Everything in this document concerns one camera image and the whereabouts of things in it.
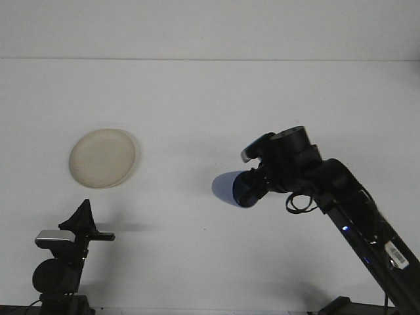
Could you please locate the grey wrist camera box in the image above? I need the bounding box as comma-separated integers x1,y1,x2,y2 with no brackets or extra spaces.
34,229,76,249
241,132,276,164

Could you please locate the pale blue cup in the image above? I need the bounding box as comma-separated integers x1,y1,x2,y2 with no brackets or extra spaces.
211,169,261,210

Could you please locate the pale round plate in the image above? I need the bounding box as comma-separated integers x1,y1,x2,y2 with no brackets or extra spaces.
68,128,138,190

